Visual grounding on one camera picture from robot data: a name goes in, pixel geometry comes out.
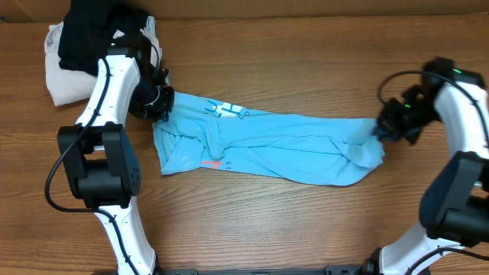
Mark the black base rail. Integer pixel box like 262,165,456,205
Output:
153,264,361,275

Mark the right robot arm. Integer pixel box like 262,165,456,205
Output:
352,57,488,275

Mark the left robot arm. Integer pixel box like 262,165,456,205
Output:
44,34,175,274

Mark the light blue t-shirt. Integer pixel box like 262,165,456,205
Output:
153,92,384,186

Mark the folded black garment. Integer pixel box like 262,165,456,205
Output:
58,0,149,76

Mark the folded beige garment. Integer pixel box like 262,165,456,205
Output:
44,16,163,106

